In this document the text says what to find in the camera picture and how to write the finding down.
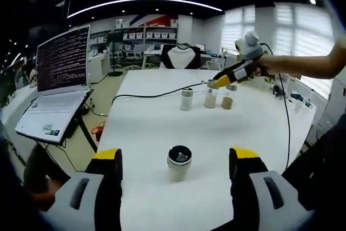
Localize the person's dark clothing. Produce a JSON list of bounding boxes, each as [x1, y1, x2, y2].
[[281, 114, 346, 212]]

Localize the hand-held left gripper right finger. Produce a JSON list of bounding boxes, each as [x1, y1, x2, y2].
[[229, 147, 316, 231]]

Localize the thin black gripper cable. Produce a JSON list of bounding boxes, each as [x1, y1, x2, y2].
[[277, 73, 292, 171]]

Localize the seasoning bottle with beige powder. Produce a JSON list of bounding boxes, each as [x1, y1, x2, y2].
[[166, 145, 193, 183]]

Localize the black laptop stand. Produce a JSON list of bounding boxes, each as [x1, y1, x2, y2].
[[62, 89, 98, 154]]

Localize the white cabinet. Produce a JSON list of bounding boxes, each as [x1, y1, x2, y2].
[[88, 54, 111, 83]]

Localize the large seasoning bottle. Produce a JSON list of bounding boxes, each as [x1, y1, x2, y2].
[[203, 79, 218, 109]]

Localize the seasoning bottle with white powder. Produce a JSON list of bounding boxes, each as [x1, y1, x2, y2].
[[180, 88, 194, 111]]

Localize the wide window blind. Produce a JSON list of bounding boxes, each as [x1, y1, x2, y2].
[[272, 3, 335, 99]]

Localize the black floor stand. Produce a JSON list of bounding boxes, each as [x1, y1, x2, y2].
[[108, 32, 123, 77]]

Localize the white office chair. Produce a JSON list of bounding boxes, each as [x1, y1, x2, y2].
[[207, 54, 225, 70], [123, 44, 144, 70]]

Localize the narrow window blind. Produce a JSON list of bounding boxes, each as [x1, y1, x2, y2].
[[223, 6, 256, 53]]

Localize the storage shelf with white bins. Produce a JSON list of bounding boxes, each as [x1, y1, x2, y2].
[[90, 22, 179, 48]]

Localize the chair with black-white shirt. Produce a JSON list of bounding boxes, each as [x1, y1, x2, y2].
[[160, 43, 202, 69]]

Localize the person's leg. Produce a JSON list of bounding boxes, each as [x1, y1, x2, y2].
[[23, 144, 71, 204]]

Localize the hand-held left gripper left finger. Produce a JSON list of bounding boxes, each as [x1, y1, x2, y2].
[[42, 148, 123, 231]]

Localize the person's right hand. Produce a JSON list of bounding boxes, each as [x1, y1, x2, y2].
[[255, 54, 277, 77]]

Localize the seasoning bottle with brown powder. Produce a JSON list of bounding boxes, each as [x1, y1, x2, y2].
[[221, 84, 238, 111]]

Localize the white laptop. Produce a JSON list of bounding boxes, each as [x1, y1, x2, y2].
[[15, 24, 91, 144]]

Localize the black power cable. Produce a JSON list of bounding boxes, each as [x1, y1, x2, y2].
[[112, 80, 205, 104]]

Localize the black headphones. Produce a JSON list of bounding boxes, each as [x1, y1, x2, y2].
[[272, 83, 285, 97]]

